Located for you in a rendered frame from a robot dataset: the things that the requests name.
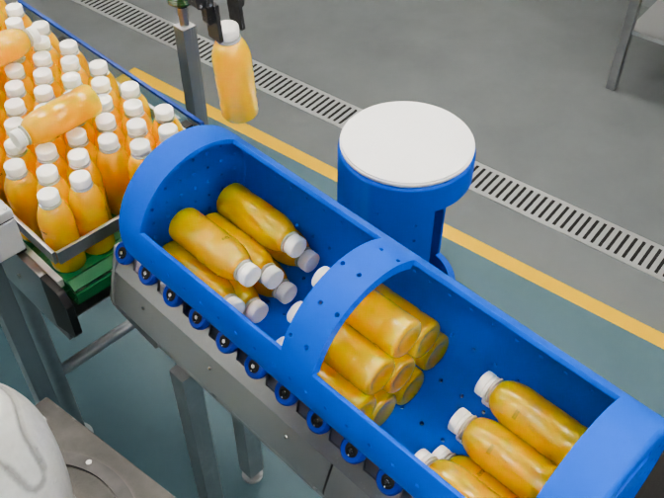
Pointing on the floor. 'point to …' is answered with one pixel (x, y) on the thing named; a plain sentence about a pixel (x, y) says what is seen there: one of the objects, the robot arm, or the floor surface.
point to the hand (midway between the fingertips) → (224, 15)
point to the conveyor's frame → (67, 314)
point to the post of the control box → (23, 344)
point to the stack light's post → (191, 70)
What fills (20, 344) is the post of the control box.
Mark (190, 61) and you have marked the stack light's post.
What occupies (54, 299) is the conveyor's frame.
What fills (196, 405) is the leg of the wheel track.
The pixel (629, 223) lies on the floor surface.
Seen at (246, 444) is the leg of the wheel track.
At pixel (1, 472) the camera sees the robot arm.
